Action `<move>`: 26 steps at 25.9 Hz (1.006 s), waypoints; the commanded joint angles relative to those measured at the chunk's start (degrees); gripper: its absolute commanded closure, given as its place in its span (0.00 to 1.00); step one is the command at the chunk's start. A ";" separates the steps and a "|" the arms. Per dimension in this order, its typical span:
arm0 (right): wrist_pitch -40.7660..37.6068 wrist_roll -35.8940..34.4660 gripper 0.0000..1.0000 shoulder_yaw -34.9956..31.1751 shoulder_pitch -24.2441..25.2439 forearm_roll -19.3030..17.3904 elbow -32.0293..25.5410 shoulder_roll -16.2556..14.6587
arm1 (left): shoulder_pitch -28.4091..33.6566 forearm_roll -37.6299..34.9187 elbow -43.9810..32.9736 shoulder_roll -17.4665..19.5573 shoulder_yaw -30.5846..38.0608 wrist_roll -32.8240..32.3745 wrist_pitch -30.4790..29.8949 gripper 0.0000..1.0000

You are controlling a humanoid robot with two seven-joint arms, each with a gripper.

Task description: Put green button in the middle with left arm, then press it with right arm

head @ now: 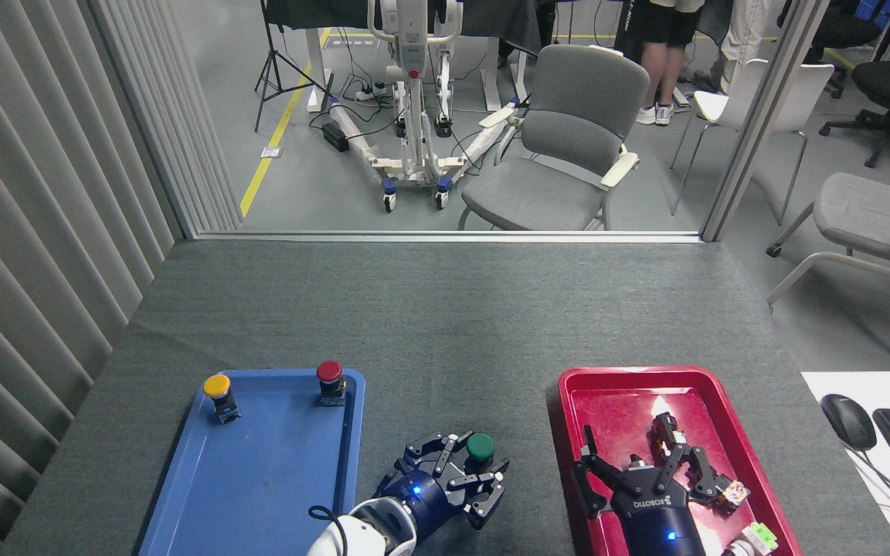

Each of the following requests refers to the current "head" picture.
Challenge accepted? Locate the black orange switch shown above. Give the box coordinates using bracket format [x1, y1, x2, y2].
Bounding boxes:
[650, 412, 683, 463]

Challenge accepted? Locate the grey chair on castors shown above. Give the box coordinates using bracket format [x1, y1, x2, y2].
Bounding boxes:
[765, 171, 890, 371]

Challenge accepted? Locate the white plastic chair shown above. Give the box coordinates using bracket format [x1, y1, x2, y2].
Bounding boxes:
[669, 58, 836, 227]

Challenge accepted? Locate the green push button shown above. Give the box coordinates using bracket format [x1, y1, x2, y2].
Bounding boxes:
[464, 432, 497, 473]

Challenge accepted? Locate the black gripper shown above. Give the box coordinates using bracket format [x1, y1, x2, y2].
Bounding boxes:
[572, 425, 725, 556]
[372, 431, 511, 548]

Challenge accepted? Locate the small white orange block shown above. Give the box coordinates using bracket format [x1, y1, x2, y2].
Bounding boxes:
[718, 479, 751, 512]

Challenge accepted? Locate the yellow push button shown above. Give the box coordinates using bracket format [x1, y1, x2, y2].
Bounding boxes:
[203, 375, 242, 425]

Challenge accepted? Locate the blue plastic tray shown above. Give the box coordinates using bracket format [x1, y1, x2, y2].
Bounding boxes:
[138, 368, 366, 556]

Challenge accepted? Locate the black power adapter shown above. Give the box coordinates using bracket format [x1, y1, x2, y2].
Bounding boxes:
[321, 121, 352, 153]

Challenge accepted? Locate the red push button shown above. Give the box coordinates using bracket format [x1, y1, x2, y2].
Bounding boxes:
[316, 361, 348, 408]

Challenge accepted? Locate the grey chair with armrests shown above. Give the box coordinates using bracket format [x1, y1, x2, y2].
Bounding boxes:
[457, 44, 651, 232]

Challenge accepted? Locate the white stand on wheels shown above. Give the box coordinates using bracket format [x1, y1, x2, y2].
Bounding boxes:
[328, 0, 525, 214]

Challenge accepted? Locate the black tripod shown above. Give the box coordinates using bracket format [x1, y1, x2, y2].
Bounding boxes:
[253, 0, 335, 134]

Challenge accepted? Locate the green white switch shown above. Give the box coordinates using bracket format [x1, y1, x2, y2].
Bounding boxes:
[722, 521, 780, 556]

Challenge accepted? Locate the silver post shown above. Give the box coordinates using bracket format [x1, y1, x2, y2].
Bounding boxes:
[700, 0, 833, 243]

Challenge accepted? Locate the person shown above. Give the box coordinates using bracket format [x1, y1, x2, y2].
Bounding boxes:
[634, 0, 707, 127]
[691, 0, 772, 100]

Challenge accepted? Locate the red plastic tray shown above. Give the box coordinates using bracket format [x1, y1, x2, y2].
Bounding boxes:
[557, 366, 803, 556]

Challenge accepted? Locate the black computer mouse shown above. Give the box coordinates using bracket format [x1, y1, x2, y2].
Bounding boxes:
[820, 394, 878, 452]

